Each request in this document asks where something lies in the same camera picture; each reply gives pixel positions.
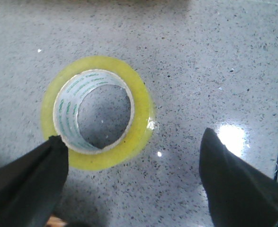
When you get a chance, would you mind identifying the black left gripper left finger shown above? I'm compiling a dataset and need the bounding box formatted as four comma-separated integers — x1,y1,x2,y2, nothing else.
0,136,69,227

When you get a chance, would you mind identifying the yellow clear tape roll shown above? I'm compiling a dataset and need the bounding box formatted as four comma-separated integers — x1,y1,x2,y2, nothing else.
40,56,155,171

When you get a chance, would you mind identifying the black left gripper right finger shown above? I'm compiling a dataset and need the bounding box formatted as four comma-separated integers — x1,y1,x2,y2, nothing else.
199,128,278,227

